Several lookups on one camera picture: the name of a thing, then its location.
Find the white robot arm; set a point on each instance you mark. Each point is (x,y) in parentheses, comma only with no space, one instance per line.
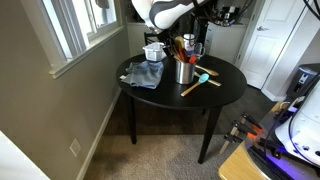
(160,15)

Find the steel utensil holder cup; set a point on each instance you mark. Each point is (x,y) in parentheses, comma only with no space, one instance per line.
(184,72)

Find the black orange clamps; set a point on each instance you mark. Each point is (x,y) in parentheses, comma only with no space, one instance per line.
(248,125)

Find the wooden spork on table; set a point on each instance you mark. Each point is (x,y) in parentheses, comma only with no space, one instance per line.
(209,80)

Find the wooden spoon on table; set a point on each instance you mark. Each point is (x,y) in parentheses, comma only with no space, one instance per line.
(211,72)

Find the red spatula in cup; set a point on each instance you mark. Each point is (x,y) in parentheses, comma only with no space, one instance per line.
(187,56)

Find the black dining chair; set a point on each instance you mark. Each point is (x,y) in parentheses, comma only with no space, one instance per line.
(150,38)

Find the teal silicone spoon wooden handle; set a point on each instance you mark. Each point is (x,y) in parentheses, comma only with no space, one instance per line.
(203,78)

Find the wooden spatula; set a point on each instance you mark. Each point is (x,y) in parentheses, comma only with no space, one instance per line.
(179,46)

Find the white door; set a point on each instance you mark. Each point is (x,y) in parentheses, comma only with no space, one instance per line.
(274,25)

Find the round black table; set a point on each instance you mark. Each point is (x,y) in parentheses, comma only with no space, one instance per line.
(168,93)

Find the white cabinet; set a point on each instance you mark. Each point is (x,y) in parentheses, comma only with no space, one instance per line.
(224,42)

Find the white plastic basket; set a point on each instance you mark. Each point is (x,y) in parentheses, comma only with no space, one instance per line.
(154,51)

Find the blue-grey cloth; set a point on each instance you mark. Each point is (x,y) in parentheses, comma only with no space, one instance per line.
(144,74)

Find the clear glass mug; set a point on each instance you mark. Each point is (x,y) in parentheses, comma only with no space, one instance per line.
(199,50)

